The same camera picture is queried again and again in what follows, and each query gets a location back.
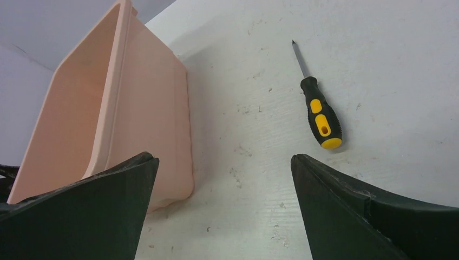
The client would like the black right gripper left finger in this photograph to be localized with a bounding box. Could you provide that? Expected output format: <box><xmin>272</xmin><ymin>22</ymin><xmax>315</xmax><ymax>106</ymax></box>
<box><xmin>1</xmin><ymin>152</ymin><xmax>160</xmax><ymax>259</ymax></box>

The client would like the black yellow screwdriver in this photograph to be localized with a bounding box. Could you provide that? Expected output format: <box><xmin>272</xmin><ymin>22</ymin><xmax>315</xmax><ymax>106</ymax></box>
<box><xmin>292</xmin><ymin>40</ymin><xmax>343</xmax><ymax>150</ymax></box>

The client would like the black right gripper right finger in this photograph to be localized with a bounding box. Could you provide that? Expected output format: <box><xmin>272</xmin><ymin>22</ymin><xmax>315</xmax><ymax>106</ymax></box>
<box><xmin>291</xmin><ymin>154</ymin><xmax>458</xmax><ymax>259</ymax></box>

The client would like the pink plastic bin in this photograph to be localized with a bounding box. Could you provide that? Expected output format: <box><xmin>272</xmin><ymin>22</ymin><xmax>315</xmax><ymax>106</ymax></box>
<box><xmin>8</xmin><ymin>1</ymin><xmax>194</xmax><ymax>211</ymax></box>

